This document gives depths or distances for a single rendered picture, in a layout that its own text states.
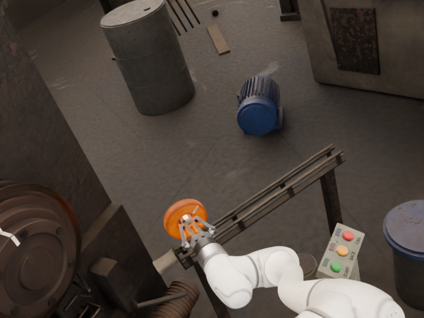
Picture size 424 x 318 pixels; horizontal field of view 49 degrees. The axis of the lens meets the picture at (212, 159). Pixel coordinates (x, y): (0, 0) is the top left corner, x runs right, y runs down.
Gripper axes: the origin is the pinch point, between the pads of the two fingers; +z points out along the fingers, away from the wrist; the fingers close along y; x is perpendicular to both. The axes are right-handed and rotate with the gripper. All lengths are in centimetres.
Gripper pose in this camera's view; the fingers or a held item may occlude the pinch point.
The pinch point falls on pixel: (183, 216)
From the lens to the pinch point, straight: 162.5
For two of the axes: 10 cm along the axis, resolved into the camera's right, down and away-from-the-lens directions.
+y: 8.6, -4.6, 2.0
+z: -4.4, -4.8, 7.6
